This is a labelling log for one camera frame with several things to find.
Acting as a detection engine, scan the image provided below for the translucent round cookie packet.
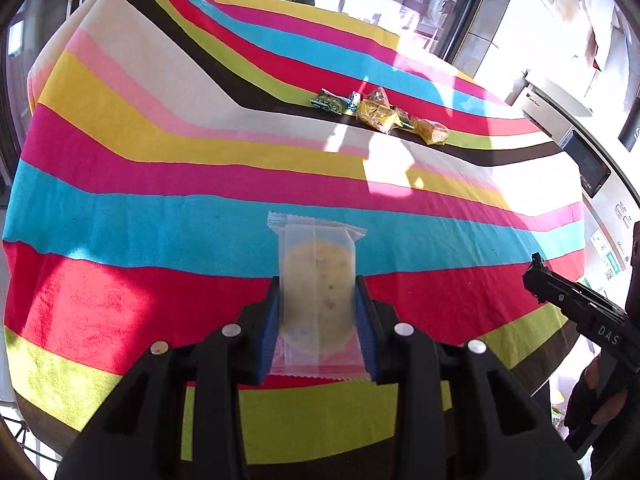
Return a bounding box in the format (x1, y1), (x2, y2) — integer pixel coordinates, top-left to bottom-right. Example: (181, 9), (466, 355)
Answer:
(267, 211), (367, 380)

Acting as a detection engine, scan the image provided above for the white blue snack bag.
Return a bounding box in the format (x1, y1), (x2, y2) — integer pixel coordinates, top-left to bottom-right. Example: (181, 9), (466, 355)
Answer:
(347, 91), (361, 115)

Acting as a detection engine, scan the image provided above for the green peas snack bag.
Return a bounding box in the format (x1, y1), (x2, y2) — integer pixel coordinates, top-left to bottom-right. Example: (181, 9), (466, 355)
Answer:
(310, 89), (349, 116)

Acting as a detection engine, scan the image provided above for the right gloved hand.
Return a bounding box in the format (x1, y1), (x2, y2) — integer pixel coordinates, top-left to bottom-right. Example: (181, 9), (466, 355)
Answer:
(564, 356), (628, 432)

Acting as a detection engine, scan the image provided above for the yellow cake packet upper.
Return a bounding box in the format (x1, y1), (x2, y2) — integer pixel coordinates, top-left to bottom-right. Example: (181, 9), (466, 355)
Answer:
(411, 118), (449, 145)

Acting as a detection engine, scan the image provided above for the yellow cake packet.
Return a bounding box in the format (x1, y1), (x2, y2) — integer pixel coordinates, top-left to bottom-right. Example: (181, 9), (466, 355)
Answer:
(411, 118), (449, 145)
(356, 100), (401, 133)

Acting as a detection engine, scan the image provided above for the green white snack packet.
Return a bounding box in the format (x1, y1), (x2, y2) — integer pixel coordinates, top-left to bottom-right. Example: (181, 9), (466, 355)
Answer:
(395, 107), (414, 130)

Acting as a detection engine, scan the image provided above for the yellow cake packet lower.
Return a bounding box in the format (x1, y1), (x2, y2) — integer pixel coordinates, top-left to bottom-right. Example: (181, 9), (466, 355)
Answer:
(356, 100), (401, 133)

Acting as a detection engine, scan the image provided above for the white printer appliance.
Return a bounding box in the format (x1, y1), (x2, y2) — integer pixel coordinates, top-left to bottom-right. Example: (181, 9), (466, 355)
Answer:
(506, 69), (614, 198)

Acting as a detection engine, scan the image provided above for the striped colourful tablecloth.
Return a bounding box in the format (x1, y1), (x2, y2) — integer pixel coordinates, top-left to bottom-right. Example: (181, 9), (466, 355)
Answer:
(2, 0), (585, 453)

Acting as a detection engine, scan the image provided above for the bread in yellow clear bag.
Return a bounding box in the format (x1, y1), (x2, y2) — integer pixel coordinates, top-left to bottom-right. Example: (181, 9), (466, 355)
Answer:
(366, 87), (390, 107)

